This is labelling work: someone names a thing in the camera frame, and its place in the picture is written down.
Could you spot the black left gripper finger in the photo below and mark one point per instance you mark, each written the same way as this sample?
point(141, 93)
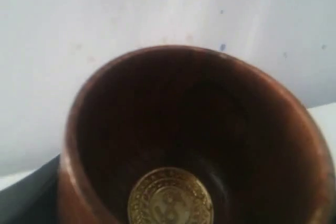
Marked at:
point(32, 199)

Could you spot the gold coin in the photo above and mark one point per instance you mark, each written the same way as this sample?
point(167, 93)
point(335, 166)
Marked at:
point(170, 195)

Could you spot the brown wooden cup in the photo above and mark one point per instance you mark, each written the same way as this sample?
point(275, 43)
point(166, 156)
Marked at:
point(249, 140)

